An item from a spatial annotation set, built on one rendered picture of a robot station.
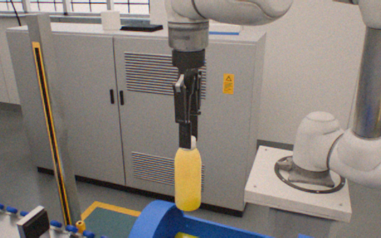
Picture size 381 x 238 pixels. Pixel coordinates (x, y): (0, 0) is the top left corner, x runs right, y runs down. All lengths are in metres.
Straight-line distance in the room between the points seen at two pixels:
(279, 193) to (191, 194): 0.55
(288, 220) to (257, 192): 0.22
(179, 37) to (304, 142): 0.80
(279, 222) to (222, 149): 1.16
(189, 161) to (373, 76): 0.62
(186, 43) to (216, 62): 1.62
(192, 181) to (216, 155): 1.74
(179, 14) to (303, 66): 2.91
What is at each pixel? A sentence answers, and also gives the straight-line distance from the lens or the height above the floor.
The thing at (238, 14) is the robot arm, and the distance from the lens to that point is 0.57.
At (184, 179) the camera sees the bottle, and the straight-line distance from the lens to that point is 0.84.
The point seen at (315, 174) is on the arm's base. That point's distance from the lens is 1.42.
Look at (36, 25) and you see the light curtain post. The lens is 1.34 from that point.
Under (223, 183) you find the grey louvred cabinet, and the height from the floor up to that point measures 0.32.
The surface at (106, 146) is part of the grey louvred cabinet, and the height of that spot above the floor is 0.47.
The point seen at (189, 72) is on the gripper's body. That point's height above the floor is 1.61.
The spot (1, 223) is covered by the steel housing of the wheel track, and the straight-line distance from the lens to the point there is 1.53.
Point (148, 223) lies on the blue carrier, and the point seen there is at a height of 1.23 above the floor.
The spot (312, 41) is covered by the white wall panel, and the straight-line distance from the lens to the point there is 3.49.
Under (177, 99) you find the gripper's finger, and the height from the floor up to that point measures 1.56.
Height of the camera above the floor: 1.80
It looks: 23 degrees down
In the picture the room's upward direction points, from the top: straight up
